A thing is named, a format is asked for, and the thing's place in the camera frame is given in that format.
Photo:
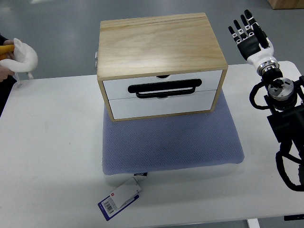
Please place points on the person hand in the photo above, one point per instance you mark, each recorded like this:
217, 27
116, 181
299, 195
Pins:
5, 72

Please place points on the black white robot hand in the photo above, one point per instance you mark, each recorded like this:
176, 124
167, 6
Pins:
253, 44

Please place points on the white top drawer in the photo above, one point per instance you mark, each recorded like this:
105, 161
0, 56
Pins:
118, 89

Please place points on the white drawer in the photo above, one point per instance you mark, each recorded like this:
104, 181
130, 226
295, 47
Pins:
136, 107
118, 89

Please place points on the black drawer handle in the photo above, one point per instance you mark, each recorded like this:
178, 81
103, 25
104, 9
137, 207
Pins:
165, 89

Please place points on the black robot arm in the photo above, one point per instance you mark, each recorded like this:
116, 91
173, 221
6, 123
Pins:
279, 95

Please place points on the white bottom drawer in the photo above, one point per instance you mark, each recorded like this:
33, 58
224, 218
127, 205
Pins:
136, 107

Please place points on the wooden drawer cabinet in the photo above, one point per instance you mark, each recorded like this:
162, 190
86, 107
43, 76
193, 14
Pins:
158, 46

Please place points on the white cloth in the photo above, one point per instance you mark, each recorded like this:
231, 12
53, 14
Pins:
25, 59

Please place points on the cardboard box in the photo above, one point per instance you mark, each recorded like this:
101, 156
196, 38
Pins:
286, 4

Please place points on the blue mesh cushion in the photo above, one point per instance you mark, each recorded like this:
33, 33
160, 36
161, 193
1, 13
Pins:
171, 143

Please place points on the white blue product tag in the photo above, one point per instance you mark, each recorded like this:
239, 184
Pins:
119, 199

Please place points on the black table control panel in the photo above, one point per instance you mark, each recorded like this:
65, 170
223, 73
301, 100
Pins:
294, 217

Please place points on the white table leg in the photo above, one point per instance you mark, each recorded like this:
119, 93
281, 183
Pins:
253, 223

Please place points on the yellow tool handle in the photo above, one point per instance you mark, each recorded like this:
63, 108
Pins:
4, 50

